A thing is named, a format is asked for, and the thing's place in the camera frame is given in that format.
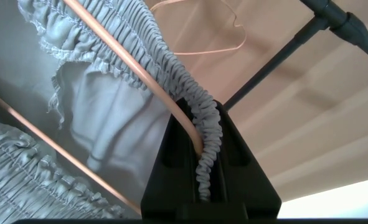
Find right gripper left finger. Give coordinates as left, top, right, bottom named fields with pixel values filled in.
left=140, top=98, right=203, bottom=219

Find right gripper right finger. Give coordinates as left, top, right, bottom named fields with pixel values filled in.
left=210, top=100, right=283, bottom=219

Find pale grey shorts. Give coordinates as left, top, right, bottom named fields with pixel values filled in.
left=0, top=0, right=224, bottom=220

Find pink clothes hanger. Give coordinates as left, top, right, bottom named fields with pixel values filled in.
left=149, top=0, right=248, bottom=56
left=0, top=0, right=204, bottom=216

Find black clothes rack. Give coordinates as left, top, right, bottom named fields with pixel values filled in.
left=222, top=0, right=368, bottom=112

